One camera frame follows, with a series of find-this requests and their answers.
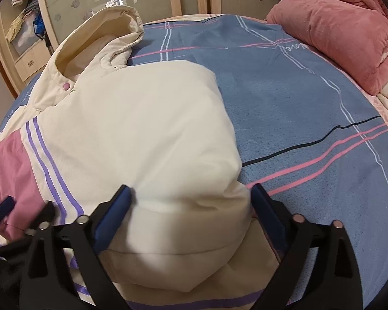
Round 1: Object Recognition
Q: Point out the open wardrobe shelf unit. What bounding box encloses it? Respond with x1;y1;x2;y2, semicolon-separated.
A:
0;0;51;93

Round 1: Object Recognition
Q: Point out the pink folded quilt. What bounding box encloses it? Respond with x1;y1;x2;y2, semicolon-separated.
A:
266;0;388;96

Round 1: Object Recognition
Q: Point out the blue striped bed sheet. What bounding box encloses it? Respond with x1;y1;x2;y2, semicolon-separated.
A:
0;13;388;309

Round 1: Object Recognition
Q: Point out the cream pink hooded jacket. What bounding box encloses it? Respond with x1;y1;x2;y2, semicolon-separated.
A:
0;7;278;309

